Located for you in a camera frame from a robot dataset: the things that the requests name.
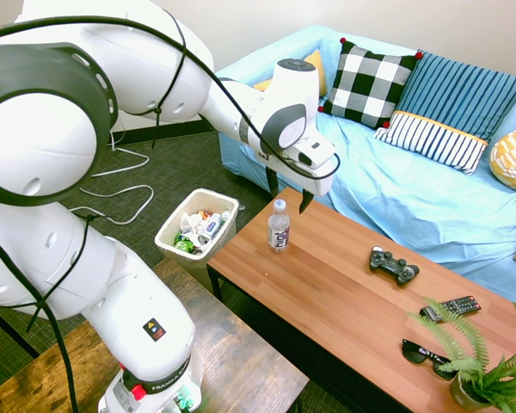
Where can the light blue covered sofa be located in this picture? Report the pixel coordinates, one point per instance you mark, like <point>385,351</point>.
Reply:
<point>391,193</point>

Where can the black sunglasses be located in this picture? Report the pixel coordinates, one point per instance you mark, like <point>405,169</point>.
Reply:
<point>415,353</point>

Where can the black game controller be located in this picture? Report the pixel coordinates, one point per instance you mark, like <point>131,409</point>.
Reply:
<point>389,263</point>

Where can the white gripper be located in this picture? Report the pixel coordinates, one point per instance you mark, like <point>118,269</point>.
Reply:
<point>318,181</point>

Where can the clear plastic water bottle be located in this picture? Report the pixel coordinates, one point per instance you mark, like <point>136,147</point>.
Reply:
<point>279,228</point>

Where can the reddish wooden coffee table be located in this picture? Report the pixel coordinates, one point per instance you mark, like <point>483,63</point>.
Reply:
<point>327,301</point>

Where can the black remote control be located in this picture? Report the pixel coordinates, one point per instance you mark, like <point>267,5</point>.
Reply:
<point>460,304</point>

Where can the white plastic trash bin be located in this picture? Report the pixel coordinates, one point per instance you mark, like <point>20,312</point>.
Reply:
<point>167,233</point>

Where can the green crushed can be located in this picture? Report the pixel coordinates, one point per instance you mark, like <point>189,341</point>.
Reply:
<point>182,245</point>

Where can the black white checkered pillow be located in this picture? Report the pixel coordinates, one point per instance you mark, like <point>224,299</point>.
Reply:
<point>361,86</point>

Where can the crumpled white paper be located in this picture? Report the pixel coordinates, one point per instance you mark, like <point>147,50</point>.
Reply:
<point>190,223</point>

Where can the rustic dark wooden table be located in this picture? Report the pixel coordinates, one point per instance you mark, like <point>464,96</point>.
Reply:
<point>241,365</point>

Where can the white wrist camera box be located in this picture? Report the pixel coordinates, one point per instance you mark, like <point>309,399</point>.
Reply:
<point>316,150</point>

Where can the white navy striped pillow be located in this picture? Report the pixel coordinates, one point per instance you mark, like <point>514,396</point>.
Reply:
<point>434,142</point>

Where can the blue striped pillow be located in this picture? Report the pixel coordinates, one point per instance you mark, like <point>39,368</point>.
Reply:
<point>456,94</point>

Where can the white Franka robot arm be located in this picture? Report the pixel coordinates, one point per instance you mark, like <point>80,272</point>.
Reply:
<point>133,64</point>

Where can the potted green fern plant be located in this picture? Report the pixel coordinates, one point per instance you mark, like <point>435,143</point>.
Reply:
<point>464,391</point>

